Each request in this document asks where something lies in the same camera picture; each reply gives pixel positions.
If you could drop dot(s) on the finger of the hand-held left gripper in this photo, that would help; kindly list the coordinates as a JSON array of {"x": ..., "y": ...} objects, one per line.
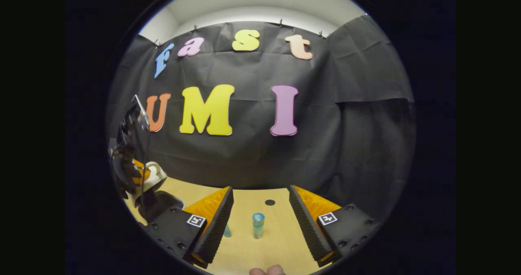
[{"x": 124, "y": 169}]

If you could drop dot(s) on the blue green glass bottle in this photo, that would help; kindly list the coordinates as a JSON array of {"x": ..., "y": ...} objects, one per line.
[{"x": 258, "y": 225}]

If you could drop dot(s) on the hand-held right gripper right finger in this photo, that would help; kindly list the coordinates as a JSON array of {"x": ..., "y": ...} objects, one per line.
[{"x": 309, "y": 230}]

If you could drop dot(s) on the black backdrop cloth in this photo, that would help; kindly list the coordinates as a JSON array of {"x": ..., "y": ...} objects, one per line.
[{"x": 244, "y": 161}]

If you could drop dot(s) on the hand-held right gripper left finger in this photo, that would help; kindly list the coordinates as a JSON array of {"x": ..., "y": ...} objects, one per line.
[{"x": 215, "y": 234}]

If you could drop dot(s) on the white suitcase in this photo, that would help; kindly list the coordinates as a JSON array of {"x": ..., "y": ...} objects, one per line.
[{"x": 156, "y": 177}]

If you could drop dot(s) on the white and blue tube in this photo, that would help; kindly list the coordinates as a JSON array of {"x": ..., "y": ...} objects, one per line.
[{"x": 227, "y": 231}]

